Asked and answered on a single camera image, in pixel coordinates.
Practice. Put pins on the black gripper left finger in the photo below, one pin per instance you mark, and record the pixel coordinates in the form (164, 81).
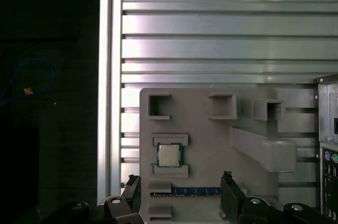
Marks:
(118, 210)

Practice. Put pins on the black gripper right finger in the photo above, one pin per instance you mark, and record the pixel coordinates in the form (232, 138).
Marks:
(232, 200)

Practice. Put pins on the CPU with silver top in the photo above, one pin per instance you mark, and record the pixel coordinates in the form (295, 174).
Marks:
(169, 155)

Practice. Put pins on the RAM stick on rack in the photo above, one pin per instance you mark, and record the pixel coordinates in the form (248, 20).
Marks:
(195, 191)

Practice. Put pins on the grey parts rack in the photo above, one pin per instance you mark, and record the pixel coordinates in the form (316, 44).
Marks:
(211, 150)

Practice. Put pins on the black PC case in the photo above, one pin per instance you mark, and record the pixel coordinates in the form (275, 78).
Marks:
(327, 107)

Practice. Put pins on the small orange scrap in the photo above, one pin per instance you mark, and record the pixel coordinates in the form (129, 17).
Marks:
(27, 91)

